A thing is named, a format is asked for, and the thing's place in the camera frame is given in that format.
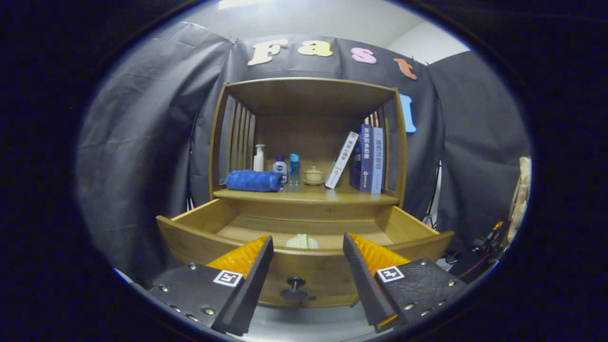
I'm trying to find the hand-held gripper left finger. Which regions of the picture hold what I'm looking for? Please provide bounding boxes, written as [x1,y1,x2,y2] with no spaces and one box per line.
[142,235,275,337]

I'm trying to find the rolled blue towel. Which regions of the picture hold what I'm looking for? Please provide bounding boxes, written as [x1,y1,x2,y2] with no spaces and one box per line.
[225,170,285,193]

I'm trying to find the white book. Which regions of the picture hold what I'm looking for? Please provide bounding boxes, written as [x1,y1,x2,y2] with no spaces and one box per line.
[324,131,360,190]

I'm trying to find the beige lidded teacup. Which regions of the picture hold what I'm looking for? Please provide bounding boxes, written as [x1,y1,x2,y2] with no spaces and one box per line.
[303,166,325,186]

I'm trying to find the wooden cabinet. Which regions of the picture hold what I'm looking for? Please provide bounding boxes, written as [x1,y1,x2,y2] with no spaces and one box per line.
[209,77,409,224]

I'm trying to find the dark equipment with cables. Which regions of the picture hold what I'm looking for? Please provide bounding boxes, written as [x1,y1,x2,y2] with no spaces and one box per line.
[446,219,506,281]

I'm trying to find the white bottle with blue cap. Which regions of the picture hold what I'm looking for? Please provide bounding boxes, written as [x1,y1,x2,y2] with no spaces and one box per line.
[273,154,288,183]

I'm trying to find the light lavender book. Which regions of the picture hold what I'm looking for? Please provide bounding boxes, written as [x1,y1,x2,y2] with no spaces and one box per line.
[370,127,384,195]

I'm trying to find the wooden drawer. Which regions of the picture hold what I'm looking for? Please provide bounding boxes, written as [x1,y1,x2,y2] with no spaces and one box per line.
[156,197,455,308]

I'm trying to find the black tripod stand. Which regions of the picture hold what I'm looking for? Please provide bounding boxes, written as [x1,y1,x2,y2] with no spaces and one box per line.
[422,159,443,228]

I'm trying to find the beige bag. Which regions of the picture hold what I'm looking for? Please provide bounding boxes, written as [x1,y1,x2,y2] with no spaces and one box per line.
[506,156,532,245]

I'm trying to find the black drawer knob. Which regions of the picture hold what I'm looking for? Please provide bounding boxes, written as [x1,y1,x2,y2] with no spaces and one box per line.
[279,277,316,302]

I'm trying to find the wooden countertop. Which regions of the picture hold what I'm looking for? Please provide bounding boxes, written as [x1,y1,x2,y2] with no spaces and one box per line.
[213,183,399,206]

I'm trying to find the black backdrop cloth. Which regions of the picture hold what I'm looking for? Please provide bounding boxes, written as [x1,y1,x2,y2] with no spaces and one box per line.
[76,21,532,285]

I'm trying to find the dark blue book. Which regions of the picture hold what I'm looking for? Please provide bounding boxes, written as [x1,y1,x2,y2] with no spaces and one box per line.
[350,124,373,193]

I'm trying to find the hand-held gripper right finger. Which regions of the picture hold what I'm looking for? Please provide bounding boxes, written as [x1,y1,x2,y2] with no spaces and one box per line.
[342,232,468,334]

